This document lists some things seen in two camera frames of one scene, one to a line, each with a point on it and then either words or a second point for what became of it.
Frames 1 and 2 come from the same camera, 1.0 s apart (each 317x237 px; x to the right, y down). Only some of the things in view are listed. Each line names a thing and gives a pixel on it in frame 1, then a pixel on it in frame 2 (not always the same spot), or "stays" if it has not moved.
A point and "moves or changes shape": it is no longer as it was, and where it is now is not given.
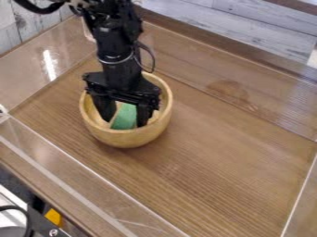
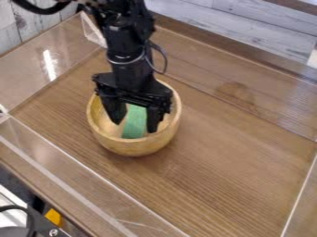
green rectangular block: (125, 119) moves or changes shape
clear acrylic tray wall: (71, 187) stays
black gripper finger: (144, 113) → (156, 116)
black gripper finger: (108, 105) → (116, 107)
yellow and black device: (46, 222) stays
